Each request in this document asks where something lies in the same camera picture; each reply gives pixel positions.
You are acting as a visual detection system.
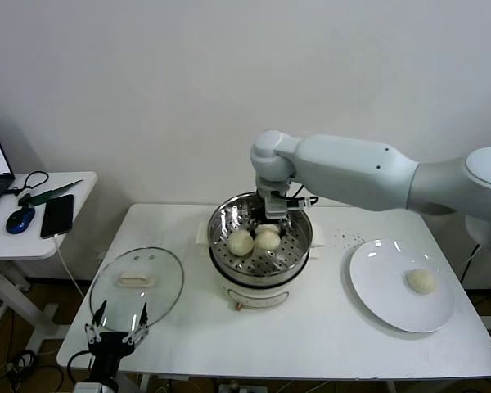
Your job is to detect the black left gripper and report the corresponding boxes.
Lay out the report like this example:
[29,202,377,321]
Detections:
[83,300,151,382]

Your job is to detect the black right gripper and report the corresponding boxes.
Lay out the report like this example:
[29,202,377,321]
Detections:
[246,186,292,239]

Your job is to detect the glass lid with cream handle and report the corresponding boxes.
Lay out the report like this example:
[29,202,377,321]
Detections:
[88,246,185,328]

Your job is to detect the stainless steel steamer basket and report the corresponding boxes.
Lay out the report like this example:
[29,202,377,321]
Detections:
[207,192,313,287]

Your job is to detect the white electric cooker pot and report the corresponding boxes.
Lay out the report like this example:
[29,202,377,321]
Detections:
[195,223,325,313]

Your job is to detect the black smartphone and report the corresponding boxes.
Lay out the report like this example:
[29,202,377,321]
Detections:
[39,194,75,241]

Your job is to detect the white side table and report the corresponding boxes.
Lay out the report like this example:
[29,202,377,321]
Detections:
[0,171,97,355]

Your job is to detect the blue computer mouse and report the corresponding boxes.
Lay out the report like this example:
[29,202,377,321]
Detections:
[6,207,37,236]

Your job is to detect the white oval plate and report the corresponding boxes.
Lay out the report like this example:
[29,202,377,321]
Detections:
[349,239,455,333]

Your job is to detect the green blade knife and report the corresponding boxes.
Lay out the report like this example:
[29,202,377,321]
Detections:
[17,179,84,208]

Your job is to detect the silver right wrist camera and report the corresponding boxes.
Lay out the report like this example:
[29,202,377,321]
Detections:
[264,195,290,218]

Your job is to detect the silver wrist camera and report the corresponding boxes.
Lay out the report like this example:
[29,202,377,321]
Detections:
[73,381,107,393]
[264,195,290,218]

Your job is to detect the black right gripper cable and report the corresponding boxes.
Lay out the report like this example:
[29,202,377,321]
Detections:
[288,183,319,206]

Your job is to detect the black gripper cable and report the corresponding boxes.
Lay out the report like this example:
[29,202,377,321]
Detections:
[67,350,95,385]
[288,183,319,206]

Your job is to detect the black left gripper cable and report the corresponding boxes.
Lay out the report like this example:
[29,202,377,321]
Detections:
[67,350,95,385]

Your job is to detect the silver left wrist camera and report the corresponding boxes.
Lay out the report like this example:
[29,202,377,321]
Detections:
[73,381,107,393]

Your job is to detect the white charging cable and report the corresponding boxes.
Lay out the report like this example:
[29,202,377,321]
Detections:
[52,234,85,300]

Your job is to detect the black floor cables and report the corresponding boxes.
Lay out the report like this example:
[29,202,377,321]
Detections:
[6,347,69,393]

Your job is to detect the black looped cable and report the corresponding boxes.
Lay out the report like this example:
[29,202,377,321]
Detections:
[6,171,50,201]

